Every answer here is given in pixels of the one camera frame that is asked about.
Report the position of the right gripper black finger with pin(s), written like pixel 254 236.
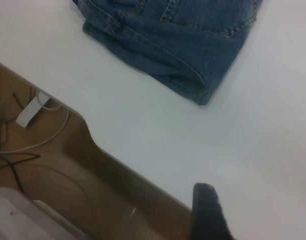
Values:
pixel 208 217

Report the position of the blue denim jeans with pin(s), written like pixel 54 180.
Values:
pixel 180 50

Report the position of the white rounded box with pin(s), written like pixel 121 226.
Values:
pixel 13 220

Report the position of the white power adapter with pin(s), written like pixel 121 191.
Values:
pixel 30 112

